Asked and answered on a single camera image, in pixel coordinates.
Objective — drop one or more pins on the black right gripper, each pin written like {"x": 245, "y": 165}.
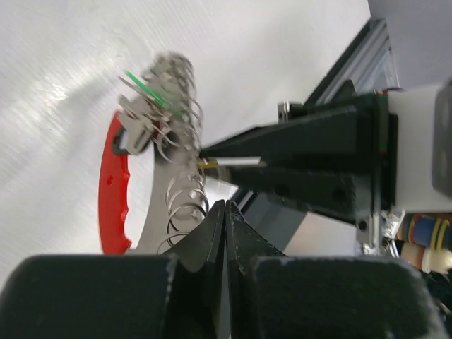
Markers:
{"x": 344, "y": 153}

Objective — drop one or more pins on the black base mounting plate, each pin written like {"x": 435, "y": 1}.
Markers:
{"x": 367, "y": 65}

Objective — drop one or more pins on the green key tag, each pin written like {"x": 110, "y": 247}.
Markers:
{"x": 141, "y": 88}

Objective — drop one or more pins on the yellow key tag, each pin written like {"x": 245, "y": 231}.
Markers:
{"x": 206, "y": 164}

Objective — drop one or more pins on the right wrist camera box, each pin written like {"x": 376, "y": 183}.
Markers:
{"x": 423, "y": 179}

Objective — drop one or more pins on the steel key holder red handle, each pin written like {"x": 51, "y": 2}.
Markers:
{"x": 151, "y": 193}

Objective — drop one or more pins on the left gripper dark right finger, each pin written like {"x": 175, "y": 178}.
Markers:
{"x": 277, "y": 296}

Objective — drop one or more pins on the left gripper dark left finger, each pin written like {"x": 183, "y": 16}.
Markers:
{"x": 171, "y": 295}

